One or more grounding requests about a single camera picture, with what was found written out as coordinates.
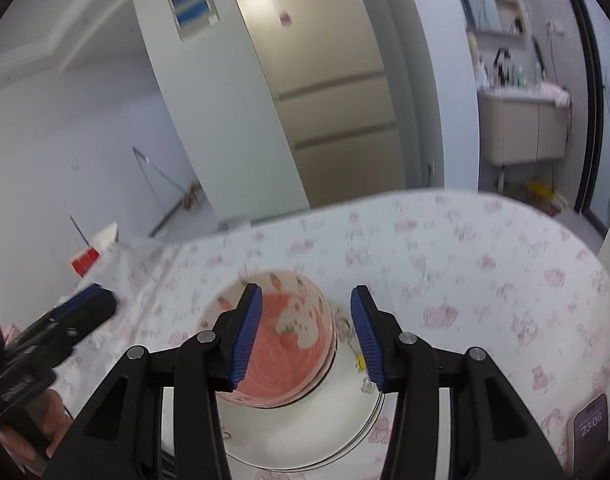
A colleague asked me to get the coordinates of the smartphone with beige case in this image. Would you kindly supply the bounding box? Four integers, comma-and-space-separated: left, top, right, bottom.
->
567, 392, 610, 471

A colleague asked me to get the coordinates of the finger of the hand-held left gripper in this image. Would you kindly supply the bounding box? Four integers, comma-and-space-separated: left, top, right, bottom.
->
4, 314, 74, 362
50, 282, 118, 345

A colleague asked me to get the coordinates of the person's left hand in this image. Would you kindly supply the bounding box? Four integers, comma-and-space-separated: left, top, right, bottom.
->
0, 387, 73, 476

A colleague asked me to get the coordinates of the pink printed white tablecloth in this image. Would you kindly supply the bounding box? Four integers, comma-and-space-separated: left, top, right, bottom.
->
50, 187, 610, 480

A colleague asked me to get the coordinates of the patterned floor mat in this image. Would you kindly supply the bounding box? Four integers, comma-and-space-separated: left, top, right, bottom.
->
530, 192, 570, 216

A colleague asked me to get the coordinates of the beige three-door refrigerator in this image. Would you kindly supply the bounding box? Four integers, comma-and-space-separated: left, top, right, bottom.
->
220, 0, 408, 211

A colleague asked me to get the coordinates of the red and white box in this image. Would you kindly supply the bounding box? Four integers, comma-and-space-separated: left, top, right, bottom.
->
70, 222, 120, 278

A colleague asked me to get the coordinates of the grey wall electrical panel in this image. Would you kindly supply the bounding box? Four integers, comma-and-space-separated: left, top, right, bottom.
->
165, 0, 220, 43

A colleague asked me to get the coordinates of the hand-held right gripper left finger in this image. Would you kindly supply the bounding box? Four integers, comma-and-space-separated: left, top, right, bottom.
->
47, 282, 264, 480

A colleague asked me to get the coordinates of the beige vanity cabinet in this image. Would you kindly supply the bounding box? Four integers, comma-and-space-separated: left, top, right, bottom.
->
477, 91, 570, 167

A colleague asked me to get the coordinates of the white cartoon print plate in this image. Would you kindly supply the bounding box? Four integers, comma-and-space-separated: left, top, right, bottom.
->
157, 310, 386, 471

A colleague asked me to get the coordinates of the black door frame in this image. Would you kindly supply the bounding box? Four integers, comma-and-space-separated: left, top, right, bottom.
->
555, 0, 610, 236

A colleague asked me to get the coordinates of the black faucet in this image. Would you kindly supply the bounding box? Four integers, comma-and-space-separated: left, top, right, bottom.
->
494, 46, 510, 86

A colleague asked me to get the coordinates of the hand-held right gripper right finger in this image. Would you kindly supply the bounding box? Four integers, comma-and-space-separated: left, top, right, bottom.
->
350, 284, 570, 480

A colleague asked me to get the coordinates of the pink carrot print bowl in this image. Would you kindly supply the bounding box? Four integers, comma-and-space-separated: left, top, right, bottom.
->
295, 340, 340, 403
197, 270, 338, 408

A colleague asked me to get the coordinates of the thin metal rod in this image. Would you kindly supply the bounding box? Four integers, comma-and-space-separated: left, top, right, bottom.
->
65, 202, 93, 248

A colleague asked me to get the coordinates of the pink towel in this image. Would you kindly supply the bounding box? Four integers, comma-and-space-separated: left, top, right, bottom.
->
537, 82, 572, 107

